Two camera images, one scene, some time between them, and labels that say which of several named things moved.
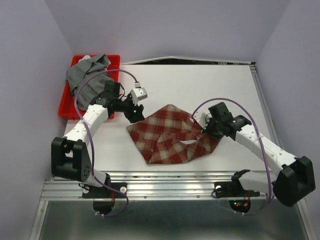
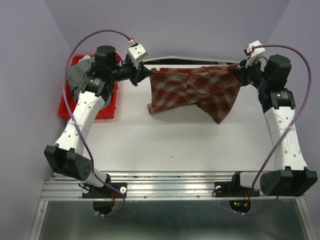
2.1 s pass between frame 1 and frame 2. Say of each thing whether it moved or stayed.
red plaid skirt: moved
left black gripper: moved
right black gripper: moved
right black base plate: stayed
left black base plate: stayed
